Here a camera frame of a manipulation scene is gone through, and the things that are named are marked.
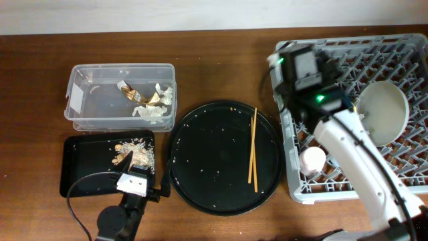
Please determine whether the grey dishwasher rack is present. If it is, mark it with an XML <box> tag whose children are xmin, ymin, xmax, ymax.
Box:
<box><xmin>270</xmin><ymin>33</ymin><xmax>427</xmax><ymax>204</ymax></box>

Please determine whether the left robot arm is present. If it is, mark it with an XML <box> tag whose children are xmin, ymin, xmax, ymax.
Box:
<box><xmin>66</xmin><ymin>151</ymin><xmax>171</xmax><ymax>241</ymax></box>

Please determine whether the gold candy wrapper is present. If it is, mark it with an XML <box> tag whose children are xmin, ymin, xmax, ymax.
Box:
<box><xmin>117</xmin><ymin>80</ymin><xmax>161</xmax><ymax>106</ymax></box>

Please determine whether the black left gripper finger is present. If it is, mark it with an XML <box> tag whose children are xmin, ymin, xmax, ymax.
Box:
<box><xmin>121</xmin><ymin>151</ymin><xmax>133</xmax><ymax>173</ymax></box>
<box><xmin>160</xmin><ymin>161</ymin><xmax>171</xmax><ymax>197</ymax></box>

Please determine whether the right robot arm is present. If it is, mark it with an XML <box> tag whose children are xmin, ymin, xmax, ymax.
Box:
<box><xmin>267</xmin><ymin>42</ymin><xmax>427</xmax><ymax>240</ymax></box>

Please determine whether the grey plate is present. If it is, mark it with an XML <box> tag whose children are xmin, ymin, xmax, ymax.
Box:
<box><xmin>356</xmin><ymin>81</ymin><xmax>410</xmax><ymax>147</ymax></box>

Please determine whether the clear plastic waste bin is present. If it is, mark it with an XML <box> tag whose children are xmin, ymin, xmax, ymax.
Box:
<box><xmin>64</xmin><ymin>63</ymin><xmax>177</xmax><ymax>132</ymax></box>

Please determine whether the black rectangular tray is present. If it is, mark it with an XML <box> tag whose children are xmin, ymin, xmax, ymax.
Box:
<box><xmin>60</xmin><ymin>130</ymin><xmax>154</xmax><ymax>197</ymax></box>

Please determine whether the pink cup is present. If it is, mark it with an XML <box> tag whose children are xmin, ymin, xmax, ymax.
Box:
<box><xmin>299</xmin><ymin>147</ymin><xmax>326</xmax><ymax>175</ymax></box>

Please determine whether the wooden chopstick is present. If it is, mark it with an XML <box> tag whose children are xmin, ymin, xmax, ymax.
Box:
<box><xmin>247</xmin><ymin>108</ymin><xmax>257</xmax><ymax>184</ymax></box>
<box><xmin>251</xmin><ymin>117</ymin><xmax>258</xmax><ymax>193</ymax></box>

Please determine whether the white tissue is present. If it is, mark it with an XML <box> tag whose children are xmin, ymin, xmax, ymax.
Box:
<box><xmin>132</xmin><ymin>83</ymin><xmax>173</xmax><ymax>117</ymax></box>

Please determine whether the food scraps pile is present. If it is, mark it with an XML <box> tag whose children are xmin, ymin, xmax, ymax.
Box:
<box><xmin>108</xmin><ymin>138</ymin><xmax>155</xmax><ymax>174</ymax></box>

